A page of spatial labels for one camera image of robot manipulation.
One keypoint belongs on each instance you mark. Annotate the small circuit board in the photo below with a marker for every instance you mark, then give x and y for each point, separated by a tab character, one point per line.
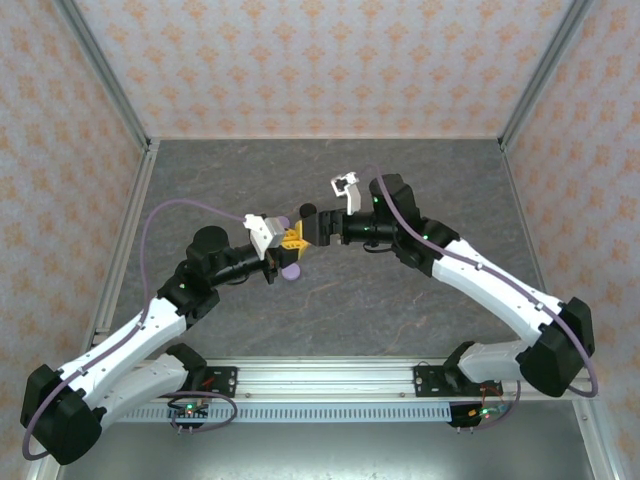
482	412
190	411

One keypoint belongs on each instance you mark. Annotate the grey metal base plate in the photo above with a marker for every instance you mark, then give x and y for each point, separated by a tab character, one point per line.
325	455

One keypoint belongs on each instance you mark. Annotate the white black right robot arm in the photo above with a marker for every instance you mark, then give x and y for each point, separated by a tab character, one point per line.
500	290

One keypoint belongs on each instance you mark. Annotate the aluminium frame post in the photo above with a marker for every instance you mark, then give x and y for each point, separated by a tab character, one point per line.
107	75
540	75

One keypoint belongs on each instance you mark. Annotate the aluminium table side rail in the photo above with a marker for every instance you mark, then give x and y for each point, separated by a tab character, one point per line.
520	200
134	200

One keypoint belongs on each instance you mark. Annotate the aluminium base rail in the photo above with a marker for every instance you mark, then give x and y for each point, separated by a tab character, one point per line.
325	380

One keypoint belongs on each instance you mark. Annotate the black round earbud case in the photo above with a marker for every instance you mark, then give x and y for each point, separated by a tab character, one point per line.
307	208

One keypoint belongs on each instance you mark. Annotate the purple round earbud case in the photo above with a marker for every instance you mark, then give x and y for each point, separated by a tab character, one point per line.
291	272
284	220

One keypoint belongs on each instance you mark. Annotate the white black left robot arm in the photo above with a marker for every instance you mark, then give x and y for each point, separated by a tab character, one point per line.
125	340

